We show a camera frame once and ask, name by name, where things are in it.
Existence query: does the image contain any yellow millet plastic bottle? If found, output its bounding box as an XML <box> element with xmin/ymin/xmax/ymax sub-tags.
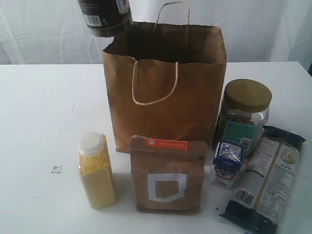
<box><xmin>77</xmin><ymin>132</ymin><xmax>116</xmax><ymax>206</ymax></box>

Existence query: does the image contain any clear jar with tan lid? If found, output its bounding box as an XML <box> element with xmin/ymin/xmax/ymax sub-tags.
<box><xmin>213</xmin><ymin>79</ymin><xmax>272</xmax><ymax>157</ymax></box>

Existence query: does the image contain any dark jar with barcode label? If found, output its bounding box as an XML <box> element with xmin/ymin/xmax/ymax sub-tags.
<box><xmin>78</xmin><ymin>0</ymin><xmax>133</xmax><ymax>38</ymax></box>

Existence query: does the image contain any brown paper shopping bag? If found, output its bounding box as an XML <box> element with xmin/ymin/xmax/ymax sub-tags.
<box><xmin>101</xmin><ymin>1</ymin><xmax>228</xmax><ymax>154</ymax></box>

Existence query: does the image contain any brown kraft stand-up pouch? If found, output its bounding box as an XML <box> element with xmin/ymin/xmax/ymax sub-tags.
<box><xmin>130</xmin><ymin>136</ymin><xmax>208</xmax><ymax>214</ymax></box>

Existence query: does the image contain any blue white milk carton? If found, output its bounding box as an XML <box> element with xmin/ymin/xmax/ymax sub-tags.
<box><xmin>210</xmin><ymin>141</ymin><xmax>244</xmax><ymax>190</ymax></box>

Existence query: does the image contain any small torn paper scrap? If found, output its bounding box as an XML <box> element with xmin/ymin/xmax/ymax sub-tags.
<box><xmin>51</xmin><ymin>165</ymin><xmax>62</xmax><ymax>174</ymax></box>

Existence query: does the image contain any dark blue noodle package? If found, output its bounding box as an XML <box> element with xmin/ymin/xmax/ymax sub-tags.
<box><xmin>220</xmin><ymin>126</ymin><xmax>306</xmax><ymax>234</ymax></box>

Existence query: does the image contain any white curtain backdrop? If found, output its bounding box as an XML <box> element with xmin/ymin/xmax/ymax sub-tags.
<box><xmin>0</xmin><ymin>0</ymin><xmax>312</xmax><ymax>69</ymax></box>

